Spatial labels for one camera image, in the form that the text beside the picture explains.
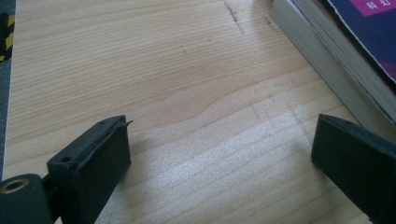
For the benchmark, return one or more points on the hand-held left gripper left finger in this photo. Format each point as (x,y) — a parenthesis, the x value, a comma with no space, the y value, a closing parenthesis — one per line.
(93,161)

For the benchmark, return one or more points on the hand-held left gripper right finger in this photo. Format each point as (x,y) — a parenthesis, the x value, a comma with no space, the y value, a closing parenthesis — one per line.
(358,168)

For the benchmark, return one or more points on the white magazine colourful pictures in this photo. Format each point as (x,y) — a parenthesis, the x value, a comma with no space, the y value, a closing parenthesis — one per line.
(311,40)

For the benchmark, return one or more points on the purple magazine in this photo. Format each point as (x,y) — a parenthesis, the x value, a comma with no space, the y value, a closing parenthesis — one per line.
(373,31)

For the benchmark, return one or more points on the black stand base striped tape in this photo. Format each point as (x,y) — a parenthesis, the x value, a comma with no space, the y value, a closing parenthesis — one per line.
(6,37)

